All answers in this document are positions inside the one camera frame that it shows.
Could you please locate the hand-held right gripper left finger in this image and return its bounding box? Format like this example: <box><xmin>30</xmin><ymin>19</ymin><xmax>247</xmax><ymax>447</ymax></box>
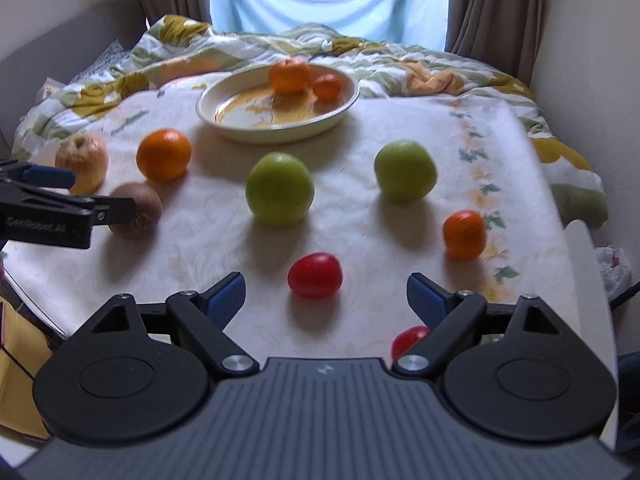
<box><xmin>70</xmin><ymin>272</ymin><xmax>261</xmax><ymax>376</ymax></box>

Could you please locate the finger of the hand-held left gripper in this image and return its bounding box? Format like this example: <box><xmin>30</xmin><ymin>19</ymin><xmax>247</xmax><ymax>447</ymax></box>
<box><xmin>0</xmin><ymin>158</ymin><xmax>77</xmax><ymax>190</ymax></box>
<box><xmin>60</xmin><ymin>194</ymin><xmax>137</xmax><ymax>227</ymax></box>

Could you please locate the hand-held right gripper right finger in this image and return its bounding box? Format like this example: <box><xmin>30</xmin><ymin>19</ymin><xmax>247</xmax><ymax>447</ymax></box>
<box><xmin>391</xmin><ymin>272</ymin><xmax>569</xmax><ymax>376</ymax></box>

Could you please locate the brown kiwi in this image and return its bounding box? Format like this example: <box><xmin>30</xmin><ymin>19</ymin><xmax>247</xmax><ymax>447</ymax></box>
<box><xmin>107</xmin><ymin>182</ymin><xmax>164</xmax><ymax>240</ymax></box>

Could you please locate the yellowish wrinkled apple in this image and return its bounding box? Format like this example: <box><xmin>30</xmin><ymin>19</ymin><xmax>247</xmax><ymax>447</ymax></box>
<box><xmin>54</xmin><ymin>132</ymin><xmax>110</xmax><ymax>196</ymax></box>

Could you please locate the red tomato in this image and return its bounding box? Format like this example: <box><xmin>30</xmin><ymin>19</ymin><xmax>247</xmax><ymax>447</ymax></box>
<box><xmin>391</xmin><ymin>325</ymin><xmax>432</xmax><ymax>362</ymax></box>
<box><xmin>287</xmin><ymin>253</ymin><xmax>345</xmax><ymax>299</ymax></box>

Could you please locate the large orange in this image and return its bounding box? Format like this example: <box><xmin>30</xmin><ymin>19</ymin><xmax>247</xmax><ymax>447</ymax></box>
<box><xmin>136</xmin><ymin>129</ymin><xmax>193</xmax><ymax>183</ymax></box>
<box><xmin>268</xmin><ymin>58</ymin><xmax>311</xmax><ymax>95</ymax></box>

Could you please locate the small orange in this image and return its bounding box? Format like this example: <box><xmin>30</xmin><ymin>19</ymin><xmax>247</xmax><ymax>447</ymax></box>
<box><xmin>442</xmin><ymin>209</ymin><xmax>487</xmax><ymax>261</ymax></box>
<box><xmin>312</xmin><ymin>74</ymin><xmax>343</xmax><ymax>102</ymax></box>

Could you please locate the green apple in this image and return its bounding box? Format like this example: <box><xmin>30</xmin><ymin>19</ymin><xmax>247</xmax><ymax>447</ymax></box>
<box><xmin>374</xmin><ymin>140</ymin><xmax>438</xmax><ymax>205</ymax></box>
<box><xmin>245</xmin><ymin>152</ymin><xmax>316</xmax><ymax>227</ymax></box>

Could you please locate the cream bowl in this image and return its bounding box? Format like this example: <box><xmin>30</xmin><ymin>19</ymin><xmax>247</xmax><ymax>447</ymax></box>
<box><xmin>195</xmin><ymin>63</ymin><xmax>361</xmax><ymax>144</ymax></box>

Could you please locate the small paper packet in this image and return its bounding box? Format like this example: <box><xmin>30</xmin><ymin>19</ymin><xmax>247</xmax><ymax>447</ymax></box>
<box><xmin>42</xmin><ymin>77</ymin><xmax>67</xmax><ymax>102</ymax></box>

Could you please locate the white embroidered bedspread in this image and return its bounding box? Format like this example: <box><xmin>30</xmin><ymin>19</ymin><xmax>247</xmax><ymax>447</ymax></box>
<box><xmin>2</xmin><ymin>72</ymin><xmax>596</xmax><ymax>361</ymax></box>

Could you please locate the patterned pillow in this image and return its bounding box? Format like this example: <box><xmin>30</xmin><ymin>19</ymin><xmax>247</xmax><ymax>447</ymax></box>
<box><xmin>69</xmin><ymin>39</ymin><xmax>132</xmax><ymax>84</ymax></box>

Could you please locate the grey headboard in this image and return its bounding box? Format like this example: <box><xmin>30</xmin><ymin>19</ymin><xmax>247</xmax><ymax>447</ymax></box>
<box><xmin>0</xmin><ymin>0</ymin><xmax>152</xmax><ymax>147</ymax></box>

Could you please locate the yellow cloth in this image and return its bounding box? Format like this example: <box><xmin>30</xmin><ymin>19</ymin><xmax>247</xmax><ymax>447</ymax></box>
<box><xmin>0</xmin><ymin>294</ymin><xmax>64</xmax><ymax>442</ymax></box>

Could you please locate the floral striped duvet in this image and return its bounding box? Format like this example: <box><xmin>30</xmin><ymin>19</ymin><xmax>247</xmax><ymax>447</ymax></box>
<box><xmin>12</xmin><ymin>14</ymin><xmax>609</xmax><ymax>231</ymax></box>

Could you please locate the white plastic bag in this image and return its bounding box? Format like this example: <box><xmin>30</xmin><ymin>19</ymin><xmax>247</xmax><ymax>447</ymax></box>
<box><xmin>594</xmin><ymin>245</ymin><xmax>634</xmax><ymax>300</ymax></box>

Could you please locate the orange cloth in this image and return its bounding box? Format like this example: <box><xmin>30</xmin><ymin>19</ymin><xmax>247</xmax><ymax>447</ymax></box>
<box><xmin>405</xmin><ymin>62</ymin><xmax>467</xmax><ymax>97</ymax></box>

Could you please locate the black cable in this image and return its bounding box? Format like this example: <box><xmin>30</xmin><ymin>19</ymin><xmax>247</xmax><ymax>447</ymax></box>
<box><xmin>606</xmin><ymin>280</ymin><xmax>640</xmax><ymax>307</ymax></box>

